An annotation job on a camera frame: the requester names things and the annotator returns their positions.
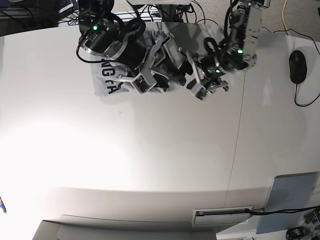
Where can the grey T-shirt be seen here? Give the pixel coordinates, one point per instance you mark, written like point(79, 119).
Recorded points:
point(105, 50)

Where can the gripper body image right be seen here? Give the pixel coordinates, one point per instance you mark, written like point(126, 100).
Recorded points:
point(209, 73)

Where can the grey laptop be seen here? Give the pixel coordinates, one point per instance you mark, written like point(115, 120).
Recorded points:
point(291, 191)

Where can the blue orange pen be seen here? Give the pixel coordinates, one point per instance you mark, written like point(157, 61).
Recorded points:
point(2, 206)

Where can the white cable grommet tray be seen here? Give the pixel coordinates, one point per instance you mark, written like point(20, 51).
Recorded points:
point(211, 217)

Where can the black device bottom right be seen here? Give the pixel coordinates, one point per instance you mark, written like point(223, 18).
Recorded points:
point(296, 233)

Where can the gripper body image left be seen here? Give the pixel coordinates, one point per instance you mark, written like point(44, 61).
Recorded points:
point(132, 58)

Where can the black computer mouse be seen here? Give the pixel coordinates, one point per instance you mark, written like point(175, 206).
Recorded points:
point(297, 67)

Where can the black power adapter box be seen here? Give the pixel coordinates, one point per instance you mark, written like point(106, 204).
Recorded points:
point(65, 7)

